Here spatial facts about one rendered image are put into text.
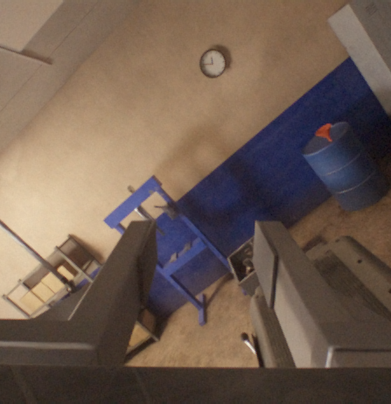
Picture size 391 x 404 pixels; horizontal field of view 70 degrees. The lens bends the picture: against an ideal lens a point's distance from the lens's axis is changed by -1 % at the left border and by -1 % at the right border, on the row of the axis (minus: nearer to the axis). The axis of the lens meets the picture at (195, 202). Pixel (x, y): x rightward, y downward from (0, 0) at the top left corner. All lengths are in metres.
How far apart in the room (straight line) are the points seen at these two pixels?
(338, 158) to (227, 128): 1.37
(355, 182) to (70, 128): 3.51
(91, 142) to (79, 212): 1.03
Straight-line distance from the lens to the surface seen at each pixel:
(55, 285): 4.55
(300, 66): 3.98
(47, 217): 4.55
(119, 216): 3.58
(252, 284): 2.91
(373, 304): 0.94
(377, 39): 3.78
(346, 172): 3.48
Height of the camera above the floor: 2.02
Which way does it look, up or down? 13 degrees down
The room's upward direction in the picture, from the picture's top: 42 degrees counter-clockwise
